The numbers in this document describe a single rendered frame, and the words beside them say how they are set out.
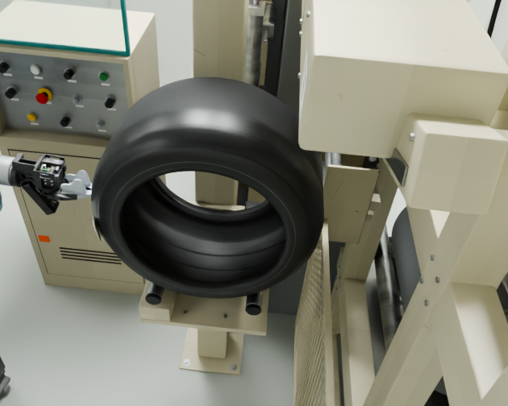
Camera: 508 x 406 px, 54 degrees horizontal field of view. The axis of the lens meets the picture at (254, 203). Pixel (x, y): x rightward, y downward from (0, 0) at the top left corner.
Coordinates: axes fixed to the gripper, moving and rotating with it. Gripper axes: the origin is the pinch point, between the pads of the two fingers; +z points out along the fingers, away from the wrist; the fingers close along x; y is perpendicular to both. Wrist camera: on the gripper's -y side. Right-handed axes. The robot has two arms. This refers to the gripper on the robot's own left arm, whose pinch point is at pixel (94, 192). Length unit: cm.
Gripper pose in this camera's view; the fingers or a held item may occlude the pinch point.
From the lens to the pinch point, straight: 137.6
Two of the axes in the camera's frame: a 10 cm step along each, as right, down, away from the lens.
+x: 0.8, -6.7, 7.4
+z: 9.8, 1.8, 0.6
